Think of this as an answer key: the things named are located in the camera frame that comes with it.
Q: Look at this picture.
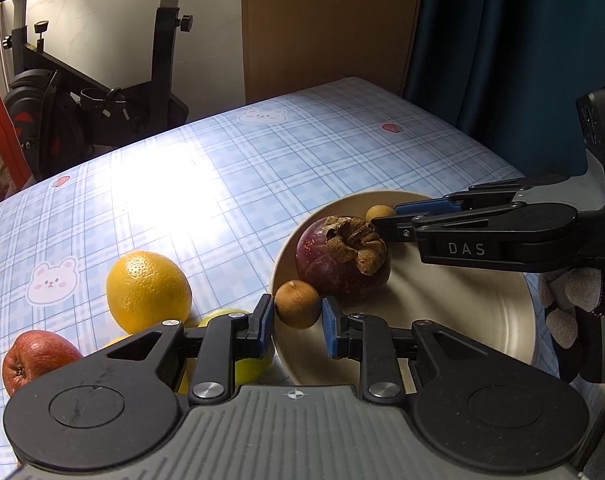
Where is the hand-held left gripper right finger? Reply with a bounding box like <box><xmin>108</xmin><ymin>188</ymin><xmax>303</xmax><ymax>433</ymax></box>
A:
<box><xmin>321</xmin><ymin>298</ymin><xmax>491</xmax><ymax>407</ymax></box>

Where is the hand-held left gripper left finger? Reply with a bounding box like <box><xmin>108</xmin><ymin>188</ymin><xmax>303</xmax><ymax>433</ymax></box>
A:
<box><xmin>82</xmin><ymin>294</ymin><xmax>276</xmax><ymax>407</ymax></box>

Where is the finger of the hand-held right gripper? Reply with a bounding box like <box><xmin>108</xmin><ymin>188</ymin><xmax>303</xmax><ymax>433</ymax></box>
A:
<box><xmin>395</xmin><ymin>175</ymin><xmax>573</xmax><ymax>217</ymax></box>
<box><xmin>370</xmin><ymin>201</ymin><xmax>526</xmax><ymax>244</ymax></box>

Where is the small brown longan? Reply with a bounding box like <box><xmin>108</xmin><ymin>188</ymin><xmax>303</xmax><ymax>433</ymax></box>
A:
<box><xmin>365</xmin><ymin>203</ymin><xmax>397</xmax><ymax>224</ymax></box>

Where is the large brown longan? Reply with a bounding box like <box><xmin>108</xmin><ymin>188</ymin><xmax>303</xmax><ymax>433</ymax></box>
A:
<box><xmin>274</xmin><ymin>280</ymin><xmax>322</xmax><ymax>330</ymax></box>

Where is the beige bowl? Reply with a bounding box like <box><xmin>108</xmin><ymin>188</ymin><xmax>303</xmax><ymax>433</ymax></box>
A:
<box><xmin>270</xmin><ymin>190</ymin><xmax>538</xmax><ymax>397</ymax></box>

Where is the red apple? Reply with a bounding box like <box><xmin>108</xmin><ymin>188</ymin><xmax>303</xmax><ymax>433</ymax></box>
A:
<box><xmin>2</xmin><ymin>330</ymin><xmax>84</xmax><ymax>397</ymax></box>

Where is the person's right hand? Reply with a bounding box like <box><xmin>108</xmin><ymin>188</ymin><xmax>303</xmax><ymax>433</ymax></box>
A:
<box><xmin>537</xmin><ymin>266</ymin><xmax>605</xmax><ymax>385</ymax></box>

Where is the yellow-green round fruit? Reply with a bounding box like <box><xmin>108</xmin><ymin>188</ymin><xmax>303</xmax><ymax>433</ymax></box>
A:
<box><xmin>197</xmin><ymin>308</ymin><xmax>276</xmax><ymax>386</ymax></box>

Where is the purple mangosteen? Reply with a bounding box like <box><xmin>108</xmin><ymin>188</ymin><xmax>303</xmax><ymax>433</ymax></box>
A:
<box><xmin>296</xmin><ymin>214</ymin><xmax>392</xmax><ymax>306</ymax></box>

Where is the yellow orange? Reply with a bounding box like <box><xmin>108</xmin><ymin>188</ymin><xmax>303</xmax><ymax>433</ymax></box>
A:
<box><xmin>106</xmin><ymin>250</ymin><xmax>192</xmax><ymax>335</ymax></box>

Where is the blue plaid tablecloth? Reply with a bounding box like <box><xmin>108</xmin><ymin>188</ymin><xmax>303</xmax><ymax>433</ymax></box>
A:
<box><xmin>0</xmin><ymin>76</ymin><xmax>583</xmax><ymax>467</ymax></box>

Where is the dark blue curtain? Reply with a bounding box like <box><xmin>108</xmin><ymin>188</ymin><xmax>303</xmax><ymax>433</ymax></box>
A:
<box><xmin>403</xmin><ymin>0</ymin><xmax>605</xmax><ymax>182</ymax></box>

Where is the brown cardboard sheet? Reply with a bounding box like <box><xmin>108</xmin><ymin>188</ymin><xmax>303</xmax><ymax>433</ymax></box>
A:
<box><xmin>241</xmin><ymin>0</ymin><xmax>427</xmax><ymax>107</ymax></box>

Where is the black exercise bike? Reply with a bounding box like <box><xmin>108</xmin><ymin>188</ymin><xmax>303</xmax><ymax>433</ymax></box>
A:
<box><xmin>0</xmin><ymin>0</ymin><xmax>238</xmax><ymax>182</ymax></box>

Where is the black cable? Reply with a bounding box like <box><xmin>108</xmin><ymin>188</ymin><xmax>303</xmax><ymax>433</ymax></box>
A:
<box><xmin>577</xmin><ymin>385</ymin><xmax>605</xmax><ymax>478</ymax></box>

